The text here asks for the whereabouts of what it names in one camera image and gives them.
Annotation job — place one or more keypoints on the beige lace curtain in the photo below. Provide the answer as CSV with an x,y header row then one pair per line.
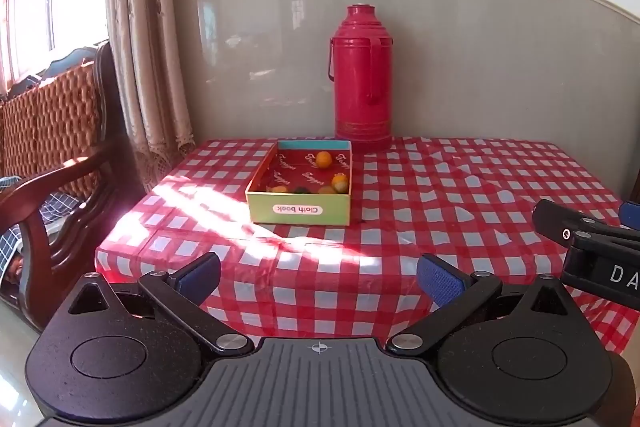
x,y
150,57

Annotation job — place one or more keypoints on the large orange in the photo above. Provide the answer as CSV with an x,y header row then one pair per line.
x,y
324,159

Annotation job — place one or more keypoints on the green round fruit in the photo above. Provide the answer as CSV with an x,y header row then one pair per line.
x,y
301,190

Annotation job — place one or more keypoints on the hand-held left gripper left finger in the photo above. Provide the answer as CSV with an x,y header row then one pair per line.
x,y
200,278

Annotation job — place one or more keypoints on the small orange fruit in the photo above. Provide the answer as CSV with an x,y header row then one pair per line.
x,y
340,182

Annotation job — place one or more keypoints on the red white checkered tablecloth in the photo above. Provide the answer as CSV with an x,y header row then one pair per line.
x,y
450,207

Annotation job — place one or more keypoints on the yellow round fruit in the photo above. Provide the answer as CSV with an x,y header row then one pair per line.
x,y
280,190

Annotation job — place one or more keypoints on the orange round fruit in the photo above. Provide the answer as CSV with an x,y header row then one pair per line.
x,y
326,190

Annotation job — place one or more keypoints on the red thermos flask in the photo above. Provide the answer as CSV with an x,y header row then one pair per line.
x,y
361,82

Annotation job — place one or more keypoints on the blue white plaid cloth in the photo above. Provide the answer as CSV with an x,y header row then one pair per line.
x,y
50,209

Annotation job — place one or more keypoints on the dark wooden armchair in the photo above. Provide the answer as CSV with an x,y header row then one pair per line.
x,y
55,227

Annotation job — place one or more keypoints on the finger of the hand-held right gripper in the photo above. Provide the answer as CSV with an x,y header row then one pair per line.
x,y
631,214
555,222

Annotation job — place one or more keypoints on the green cardboard box red inside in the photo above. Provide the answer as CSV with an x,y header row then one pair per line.
x,y
300,209

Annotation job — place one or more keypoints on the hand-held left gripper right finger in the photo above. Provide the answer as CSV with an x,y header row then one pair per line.
x,y
440,282

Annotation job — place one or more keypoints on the orange woven chair backrest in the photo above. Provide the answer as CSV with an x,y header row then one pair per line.
x,y
50,127

